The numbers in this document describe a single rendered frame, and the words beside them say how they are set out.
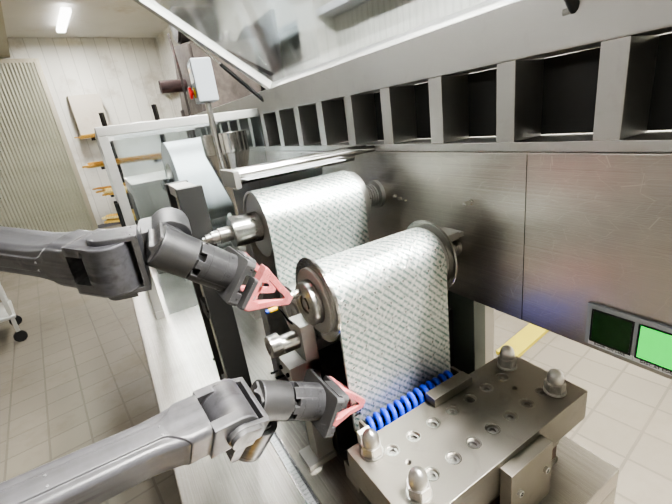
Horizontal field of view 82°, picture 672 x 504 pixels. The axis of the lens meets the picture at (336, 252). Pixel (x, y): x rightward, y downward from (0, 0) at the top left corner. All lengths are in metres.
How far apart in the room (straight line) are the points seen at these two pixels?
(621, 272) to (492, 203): 0.22
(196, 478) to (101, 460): 0.43
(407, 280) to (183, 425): 0.40
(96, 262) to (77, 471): 0.22
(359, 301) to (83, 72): 8.95
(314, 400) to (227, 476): 0.33
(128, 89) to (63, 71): 1.08
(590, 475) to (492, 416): 0.21
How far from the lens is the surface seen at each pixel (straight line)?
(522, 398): 0.79
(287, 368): 0.70
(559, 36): 0.67
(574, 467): 0.88
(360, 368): 0.67
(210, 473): 0.92
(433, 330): 0.76
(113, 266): 0.53
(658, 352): 0.69
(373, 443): 0.65
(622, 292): 0.67
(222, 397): 0.55
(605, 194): 0.64
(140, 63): 9.59
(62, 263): 0.58
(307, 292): 0.61
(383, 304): 0.65
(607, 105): 0.64
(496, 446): 0.70
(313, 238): 0.82
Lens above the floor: 1.53
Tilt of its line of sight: 19 degrees down
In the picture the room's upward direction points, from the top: 8 degrees counter-clockwise
